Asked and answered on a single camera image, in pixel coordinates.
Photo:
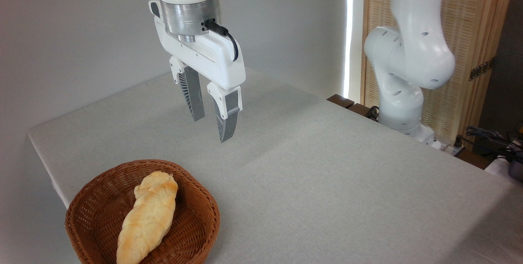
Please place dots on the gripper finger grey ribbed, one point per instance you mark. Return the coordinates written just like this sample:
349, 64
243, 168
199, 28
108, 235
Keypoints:
226, 112
192, 92

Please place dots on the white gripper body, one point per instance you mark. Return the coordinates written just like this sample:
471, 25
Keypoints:
212, 61

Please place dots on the long braided bread loaf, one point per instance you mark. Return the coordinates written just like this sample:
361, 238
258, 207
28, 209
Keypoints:
143, 231

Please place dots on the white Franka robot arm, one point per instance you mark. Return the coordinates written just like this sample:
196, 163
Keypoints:
408, 51

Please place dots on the small round bread roll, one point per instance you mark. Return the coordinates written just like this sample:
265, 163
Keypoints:
157, 180

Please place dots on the brown wicker basket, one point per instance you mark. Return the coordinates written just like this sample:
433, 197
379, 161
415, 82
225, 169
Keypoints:
192, 231

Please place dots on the grey fabric tablecloth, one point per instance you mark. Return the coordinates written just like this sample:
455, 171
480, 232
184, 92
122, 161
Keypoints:
327, 194

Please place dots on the metal screen hinge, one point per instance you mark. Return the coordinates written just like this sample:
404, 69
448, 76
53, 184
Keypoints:
482, 68

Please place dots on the wooden rattan folding screen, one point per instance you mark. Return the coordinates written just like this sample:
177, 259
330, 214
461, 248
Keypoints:
470, 10

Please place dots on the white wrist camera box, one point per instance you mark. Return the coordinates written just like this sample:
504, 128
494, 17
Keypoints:
155, 9

